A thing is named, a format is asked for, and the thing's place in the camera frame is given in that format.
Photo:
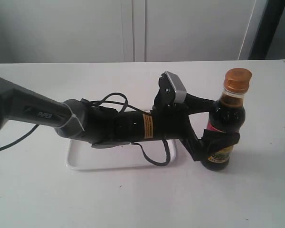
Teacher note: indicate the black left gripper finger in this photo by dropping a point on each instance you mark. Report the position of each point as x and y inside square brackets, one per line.
[197, 105]
[211, 142]

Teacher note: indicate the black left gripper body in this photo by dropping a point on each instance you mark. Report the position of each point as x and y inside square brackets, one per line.
[171, 122]

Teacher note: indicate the soy sauce bottle orange cap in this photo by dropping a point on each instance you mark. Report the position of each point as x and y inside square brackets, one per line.
[228, 115]

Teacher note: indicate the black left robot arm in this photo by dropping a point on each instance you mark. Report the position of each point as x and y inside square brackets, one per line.
[68, 118]

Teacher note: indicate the white plastic tray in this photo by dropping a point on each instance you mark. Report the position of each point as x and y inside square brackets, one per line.
[121, 154]

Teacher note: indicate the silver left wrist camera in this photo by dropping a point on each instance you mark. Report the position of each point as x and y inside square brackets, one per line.
[171, 89]

